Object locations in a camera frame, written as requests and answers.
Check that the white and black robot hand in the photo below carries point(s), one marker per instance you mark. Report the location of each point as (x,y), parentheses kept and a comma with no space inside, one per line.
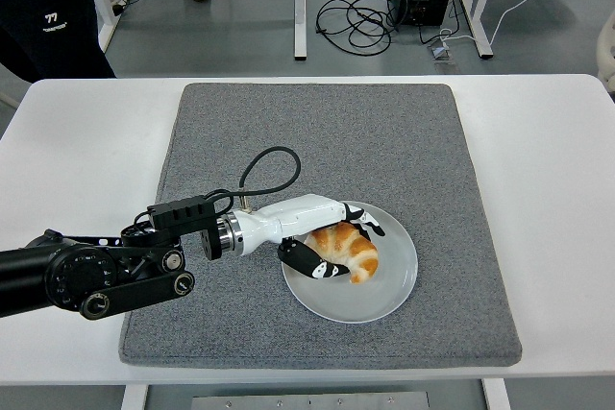
(293,218)

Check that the golden croissant bread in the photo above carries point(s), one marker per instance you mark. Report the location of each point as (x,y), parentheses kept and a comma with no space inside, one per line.
(353,247)

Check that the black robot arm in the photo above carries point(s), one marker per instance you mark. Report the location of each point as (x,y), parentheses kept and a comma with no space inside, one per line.
(72,271)

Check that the pale grey round plate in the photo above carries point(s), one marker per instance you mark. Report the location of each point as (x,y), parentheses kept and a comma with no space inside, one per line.
(384,295)

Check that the grey metal plate with screws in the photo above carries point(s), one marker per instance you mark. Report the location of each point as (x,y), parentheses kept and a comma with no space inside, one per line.
(312,402)

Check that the grey fabric mat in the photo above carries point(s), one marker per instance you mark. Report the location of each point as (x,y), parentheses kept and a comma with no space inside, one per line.
(336,141)

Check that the white desk leg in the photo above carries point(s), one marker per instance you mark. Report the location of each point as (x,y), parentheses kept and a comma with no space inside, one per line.
(483,45)
(99,2)
(300,21)

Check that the silver floor socket box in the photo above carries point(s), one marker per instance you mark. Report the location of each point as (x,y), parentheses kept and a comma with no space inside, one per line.
(439,52)

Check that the white table leg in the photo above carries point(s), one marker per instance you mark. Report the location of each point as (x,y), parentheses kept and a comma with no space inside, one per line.
(134,400)
(496,398)

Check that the white rounded chair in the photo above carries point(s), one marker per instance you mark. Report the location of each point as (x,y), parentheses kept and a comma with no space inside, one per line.
(606,55)

